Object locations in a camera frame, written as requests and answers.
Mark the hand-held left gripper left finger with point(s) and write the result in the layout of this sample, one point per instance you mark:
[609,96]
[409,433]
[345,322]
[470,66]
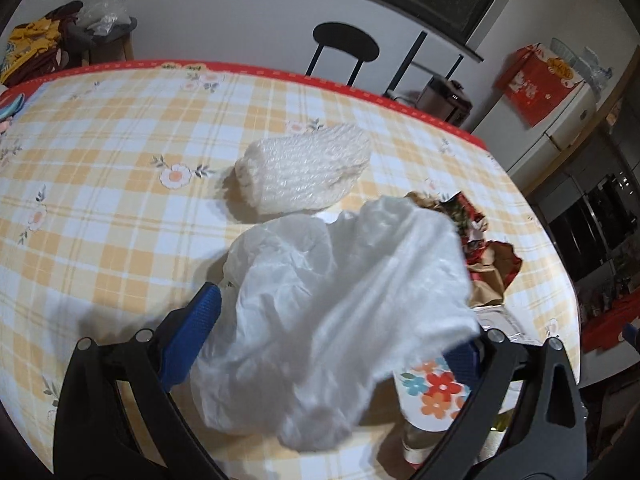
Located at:
[195,330]

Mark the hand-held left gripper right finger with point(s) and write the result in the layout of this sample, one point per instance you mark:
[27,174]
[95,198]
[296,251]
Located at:
[462,360]

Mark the red wrapping paper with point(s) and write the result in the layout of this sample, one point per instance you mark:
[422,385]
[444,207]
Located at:
[480,250]

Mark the white plastic bag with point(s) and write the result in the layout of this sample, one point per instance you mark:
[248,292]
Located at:
[350,310]

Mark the floral label clear bottle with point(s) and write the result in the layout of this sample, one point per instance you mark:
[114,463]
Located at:
[430,395]

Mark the crumpled brown paper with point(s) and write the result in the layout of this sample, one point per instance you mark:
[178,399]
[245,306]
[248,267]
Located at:
[485,294]

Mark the black built-in oven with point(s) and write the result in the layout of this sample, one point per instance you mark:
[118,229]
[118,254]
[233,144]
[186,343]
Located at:
[590,220]

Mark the white bubble wrap roll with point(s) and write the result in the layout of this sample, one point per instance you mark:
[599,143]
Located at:
[300,170]

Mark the cream refrigerator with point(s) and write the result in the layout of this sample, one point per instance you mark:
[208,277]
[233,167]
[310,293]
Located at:
[530,145]

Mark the brown rice cooker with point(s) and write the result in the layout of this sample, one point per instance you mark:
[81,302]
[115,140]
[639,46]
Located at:
[442,97]

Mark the red printed cloth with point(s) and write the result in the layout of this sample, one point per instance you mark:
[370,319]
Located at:
[535,85]

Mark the light blue cloth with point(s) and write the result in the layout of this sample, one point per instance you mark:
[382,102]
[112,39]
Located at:
[10,107]

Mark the wooden stool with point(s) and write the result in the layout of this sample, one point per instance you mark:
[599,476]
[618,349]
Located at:
[100,42]

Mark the clear containers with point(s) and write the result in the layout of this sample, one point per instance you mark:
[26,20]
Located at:
[585,60]

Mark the black chair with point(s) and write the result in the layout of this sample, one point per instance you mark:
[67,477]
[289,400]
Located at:
[345,40]

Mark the pile of clothes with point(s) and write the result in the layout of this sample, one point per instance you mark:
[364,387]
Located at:
[35,45]

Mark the clear plastic bags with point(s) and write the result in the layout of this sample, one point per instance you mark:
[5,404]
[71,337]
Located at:
[102,15]

